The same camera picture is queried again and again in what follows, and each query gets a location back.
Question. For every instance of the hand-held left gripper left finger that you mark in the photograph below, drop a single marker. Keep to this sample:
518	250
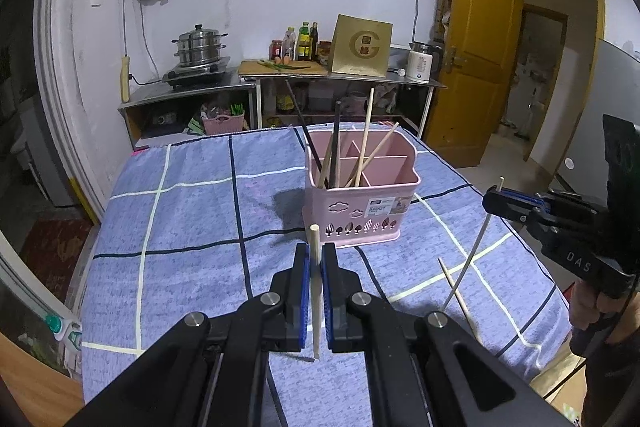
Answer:
302	297

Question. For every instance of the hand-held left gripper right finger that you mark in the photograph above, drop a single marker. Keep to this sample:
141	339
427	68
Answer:
327	297

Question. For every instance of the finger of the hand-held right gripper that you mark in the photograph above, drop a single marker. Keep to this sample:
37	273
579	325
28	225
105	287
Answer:
530	199
505	206

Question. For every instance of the wooden chopstick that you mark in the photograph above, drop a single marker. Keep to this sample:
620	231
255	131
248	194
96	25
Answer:
457	299
339	168
327	162
380	144
315	247
472	252
367	122

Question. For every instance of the pink plastic utensil basket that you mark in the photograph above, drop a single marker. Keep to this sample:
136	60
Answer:
360	212

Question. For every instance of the black chopstick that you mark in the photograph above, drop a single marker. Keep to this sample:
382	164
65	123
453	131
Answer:
336	132
302	124

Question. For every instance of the person's right forearm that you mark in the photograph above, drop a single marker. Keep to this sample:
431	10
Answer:
612	387

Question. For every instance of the person's right hand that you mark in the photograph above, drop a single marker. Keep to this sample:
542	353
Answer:
585	307

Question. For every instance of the blue checked blanket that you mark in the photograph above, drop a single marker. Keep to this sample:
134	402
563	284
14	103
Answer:
200	217

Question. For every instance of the grey board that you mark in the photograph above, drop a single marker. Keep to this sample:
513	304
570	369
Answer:
600	82

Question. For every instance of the yellow wooden door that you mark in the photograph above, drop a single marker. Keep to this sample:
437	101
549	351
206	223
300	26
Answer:
475	57

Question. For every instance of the white electric kettle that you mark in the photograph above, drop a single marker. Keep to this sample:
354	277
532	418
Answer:
419	66

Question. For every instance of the long steel counter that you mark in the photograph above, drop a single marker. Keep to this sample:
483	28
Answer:
400	79

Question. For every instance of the small pink storage basket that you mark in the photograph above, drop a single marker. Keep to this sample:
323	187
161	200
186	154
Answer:
222	124

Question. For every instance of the gold square box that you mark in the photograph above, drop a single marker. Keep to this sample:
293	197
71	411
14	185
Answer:
360	47

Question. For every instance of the green onion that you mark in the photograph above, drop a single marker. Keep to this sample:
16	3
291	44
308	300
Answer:
277	66

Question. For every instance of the wooden cutting board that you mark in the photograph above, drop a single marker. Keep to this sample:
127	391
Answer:
250	68

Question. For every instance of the small brown jar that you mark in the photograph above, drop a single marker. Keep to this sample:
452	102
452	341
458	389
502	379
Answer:
325	53

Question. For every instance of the black induction cooker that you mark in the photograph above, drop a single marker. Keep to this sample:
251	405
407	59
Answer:
197	76

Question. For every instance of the red sauce jar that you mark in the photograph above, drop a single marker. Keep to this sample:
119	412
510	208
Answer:
276	51

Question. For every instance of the dark glass bottle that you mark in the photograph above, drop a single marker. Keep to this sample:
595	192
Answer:
314	43

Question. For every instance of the red patterned rug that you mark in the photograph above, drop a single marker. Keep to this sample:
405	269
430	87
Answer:
55	257

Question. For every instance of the low steel counter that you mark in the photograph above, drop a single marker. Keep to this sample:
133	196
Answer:
150	96

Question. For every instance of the green oil bottle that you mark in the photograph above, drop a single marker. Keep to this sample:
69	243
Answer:
304	44

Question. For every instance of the white capped sauce bottle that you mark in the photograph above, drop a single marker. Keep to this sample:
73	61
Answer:
289	44

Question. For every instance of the steel steamer pot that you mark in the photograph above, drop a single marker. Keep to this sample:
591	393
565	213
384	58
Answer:
199	47

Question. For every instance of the yellow power strip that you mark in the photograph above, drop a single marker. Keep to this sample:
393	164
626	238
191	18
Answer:
125	79

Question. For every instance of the yellow door frame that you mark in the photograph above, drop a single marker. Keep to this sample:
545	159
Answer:
597	32

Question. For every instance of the white door frame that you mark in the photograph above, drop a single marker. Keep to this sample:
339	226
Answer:
65	82

